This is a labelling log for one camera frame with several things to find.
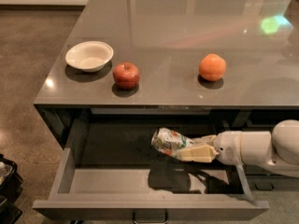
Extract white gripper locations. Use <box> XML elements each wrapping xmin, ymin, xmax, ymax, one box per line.
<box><xmin>177</xmin><ymin>131</ymin><xmax>242</xmax><ymax>165</ymax></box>

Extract crushed 7up can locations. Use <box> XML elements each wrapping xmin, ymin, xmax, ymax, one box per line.
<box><xmin>151</xmin><ymin>128</ymin><xmax>194</xmax><ymax>158</ymax></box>

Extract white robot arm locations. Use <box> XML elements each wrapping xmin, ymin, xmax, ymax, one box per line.
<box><xmin>176</xmin><ymin>119</ymin><xmax>299</xmax><ymax>177</ymax></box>

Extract open grey top drawer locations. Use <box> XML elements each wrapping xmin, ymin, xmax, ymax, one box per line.
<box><xmin>33</xmin><ymin>110</ymin><xmax>269</xmax><ymax>221</ymax></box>

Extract grey lower right drawers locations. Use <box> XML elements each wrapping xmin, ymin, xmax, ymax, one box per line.
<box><xmin>232</xmin><ymin>110</ymin><xmax>299</xmax><ymax>192</ymax></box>

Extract orange fruit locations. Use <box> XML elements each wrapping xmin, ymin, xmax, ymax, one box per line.
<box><xmin>199</xmin><ymin>53</ymin><xmax>226</xmax><ymax>81</ymax></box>

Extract grey counter cabinet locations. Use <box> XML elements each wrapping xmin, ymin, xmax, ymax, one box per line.
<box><xmin>33</xmin><ymin>0</ymin><xmax>299</xmax><ymax>151</ymax></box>

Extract red apple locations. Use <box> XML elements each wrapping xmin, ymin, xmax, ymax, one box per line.
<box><xmin>113</xmin><ymin>62</ymin><xmax>140</xmax><ymax>90</ymax></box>

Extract white ceramic bowl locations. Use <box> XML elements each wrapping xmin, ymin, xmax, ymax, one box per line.
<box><xmin>65</xmin><ymin>41</ymin><xmax>114</xmax><ymax>73</ymax></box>

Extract black cart at left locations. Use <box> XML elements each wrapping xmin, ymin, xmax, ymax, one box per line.
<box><xmin>0</xmin><ymin>155</ymin><xmax>22</xmax><ymax>224</ymax></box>

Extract metal drawer handle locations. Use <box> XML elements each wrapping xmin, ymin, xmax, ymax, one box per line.
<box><xmin>132</xmin><ymin>212</ymin><xmax>168</xmax><ymax>224</ymax></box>

